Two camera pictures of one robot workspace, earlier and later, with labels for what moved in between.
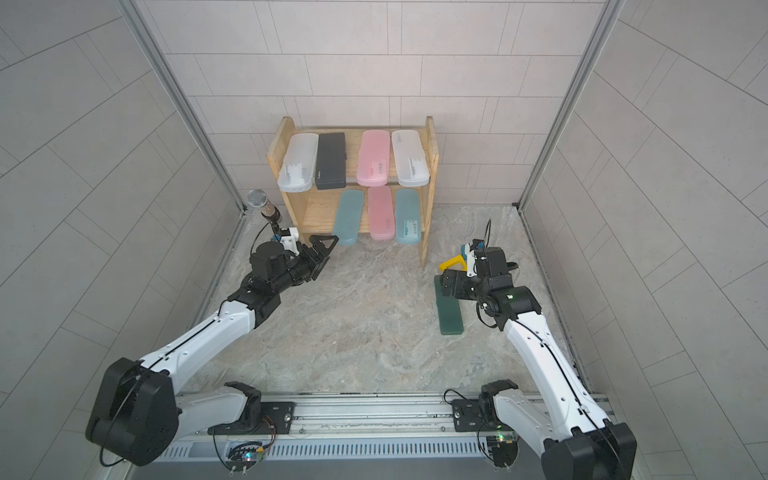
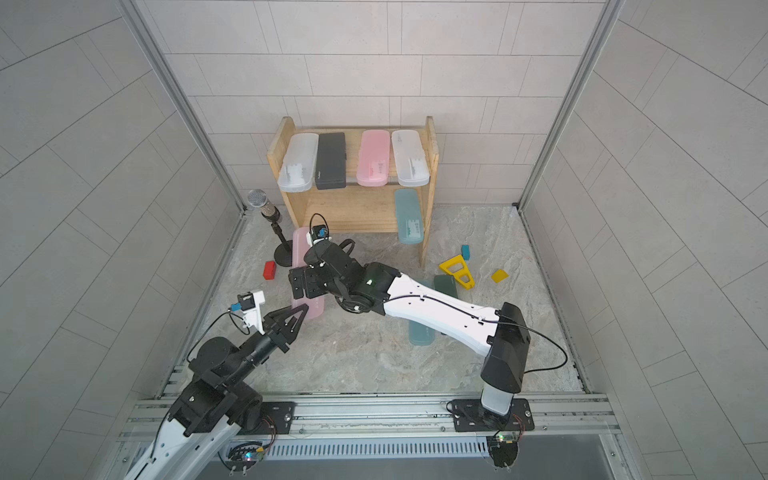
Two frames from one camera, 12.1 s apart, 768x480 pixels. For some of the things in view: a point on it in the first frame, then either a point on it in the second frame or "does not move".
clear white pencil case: (300, 163) does not move
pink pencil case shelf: (380, 211) → (300, 244)
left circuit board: (243, 456) does not move
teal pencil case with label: (408, 216) does not move
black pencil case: (331, 161) does not move
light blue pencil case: (348, 216) → (419, 333)
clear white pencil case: (410, 159) does not move
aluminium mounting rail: (351, 418) does not move
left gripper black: (315, 270) → (277, 334)
